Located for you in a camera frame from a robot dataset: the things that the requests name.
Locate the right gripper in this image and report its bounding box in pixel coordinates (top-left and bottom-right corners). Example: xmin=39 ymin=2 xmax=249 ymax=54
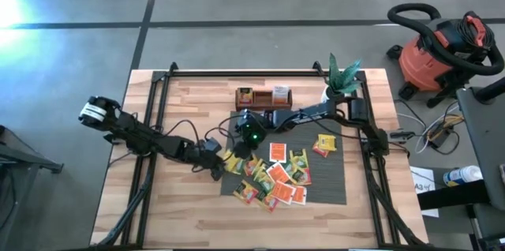
xmin=232 ymin=122 xmax=270 ymax=160

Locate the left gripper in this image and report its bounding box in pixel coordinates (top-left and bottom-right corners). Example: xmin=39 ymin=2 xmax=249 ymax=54
xmin=190 ymin=146 xmax=226 ymax=183

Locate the yellow tea packet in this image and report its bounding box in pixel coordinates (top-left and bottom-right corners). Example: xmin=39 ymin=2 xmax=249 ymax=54
xmin=317 ymin=133 xmax=338 ymax=152
xmin=223 ymin=148 xmax=245 ymax=176

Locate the green lemon lime tea packet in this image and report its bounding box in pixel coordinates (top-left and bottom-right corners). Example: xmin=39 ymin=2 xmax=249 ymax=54
xmin=252 ymin=167 xmax=276 ymax=195
xmin=289 ymin=148 xmax=309 ymax=170
xmin=282 ymin=160 xmax=298 ymax=179

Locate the red peach tea packet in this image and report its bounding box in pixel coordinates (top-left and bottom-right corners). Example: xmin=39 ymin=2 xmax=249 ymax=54
xmin=238 ymin=87 xmax=253 ymax=105
xmin=232 ymin=179 xmax=260 ymax=205
xmin=291 ymin=167 xmax=312 ymax=187
xmin=242 ymin=153 xmax=261 ymax=178
xmin=312 ymin=141 xmax=329 ymax=159

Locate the white Tazo tea packet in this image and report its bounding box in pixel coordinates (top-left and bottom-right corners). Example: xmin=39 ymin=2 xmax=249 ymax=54
xmin=272 ymin=84 xmax=290 ymax=105

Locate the brown wooden tea organizer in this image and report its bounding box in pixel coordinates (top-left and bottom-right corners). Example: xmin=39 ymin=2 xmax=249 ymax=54
xmin=234 ymin=86 xmax=294 ymax=112

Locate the mango tea sachet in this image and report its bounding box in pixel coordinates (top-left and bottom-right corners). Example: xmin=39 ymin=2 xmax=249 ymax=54
xmin=255 ymin=190 xmax=280 ymax=214

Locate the dark grey woven placemat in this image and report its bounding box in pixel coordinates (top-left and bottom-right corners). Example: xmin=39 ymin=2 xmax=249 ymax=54
xmin=219 ymin=113 xmax=348 ymax=206

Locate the green plant in white pot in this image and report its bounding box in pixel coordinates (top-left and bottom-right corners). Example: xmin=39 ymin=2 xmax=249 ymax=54
xmin=320 ymin=52 xmax=363 ymax=104

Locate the white paper sheet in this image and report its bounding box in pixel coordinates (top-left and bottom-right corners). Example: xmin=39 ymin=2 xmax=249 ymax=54
xmin=410 ymin=165 xmax=440 ymax=219

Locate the black floor stand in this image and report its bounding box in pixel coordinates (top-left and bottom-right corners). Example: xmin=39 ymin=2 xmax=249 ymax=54
xmin=0 ymin=123 xmax=65 ymax=251

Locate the black power adapter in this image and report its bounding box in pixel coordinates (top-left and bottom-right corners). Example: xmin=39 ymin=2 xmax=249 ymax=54
xmin=428 ymin=126 xmax=455 ymax=150

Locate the orange black shop vacuum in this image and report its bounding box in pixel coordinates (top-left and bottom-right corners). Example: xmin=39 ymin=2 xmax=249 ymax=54
xmin=385 ymin=2 xmax=505 ymax=109

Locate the white spray can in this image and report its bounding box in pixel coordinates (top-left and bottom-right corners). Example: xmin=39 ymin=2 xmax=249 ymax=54
xmin=442 ymin=164 xmax=484 ymax=188

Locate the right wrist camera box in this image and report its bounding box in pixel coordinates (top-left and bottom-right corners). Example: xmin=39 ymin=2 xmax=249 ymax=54
xmin=236 ymin=109 xmax=258 ymax=126

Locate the black camera cable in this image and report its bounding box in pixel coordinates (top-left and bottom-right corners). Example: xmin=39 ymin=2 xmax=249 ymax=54
xmin=157 ymin=118 xmax=207 ymax=144

